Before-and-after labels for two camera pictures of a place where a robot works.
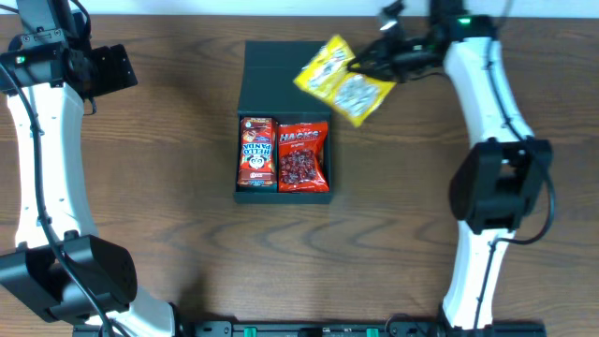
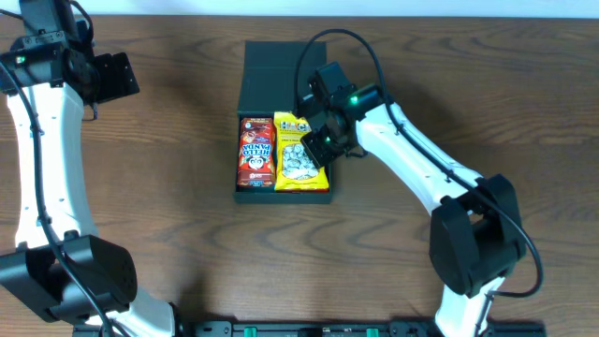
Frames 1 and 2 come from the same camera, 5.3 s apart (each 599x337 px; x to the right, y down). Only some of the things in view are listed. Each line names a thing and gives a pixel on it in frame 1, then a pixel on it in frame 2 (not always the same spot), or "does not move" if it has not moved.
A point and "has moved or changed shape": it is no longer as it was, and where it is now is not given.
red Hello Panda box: (257, 153) does not move
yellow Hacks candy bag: (357, 96) has moved or changed shape
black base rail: (328, 329) does not move
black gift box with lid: (271, 68) does not move
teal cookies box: (256, 188) does not move
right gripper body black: (408, 56) -> (323, 146)
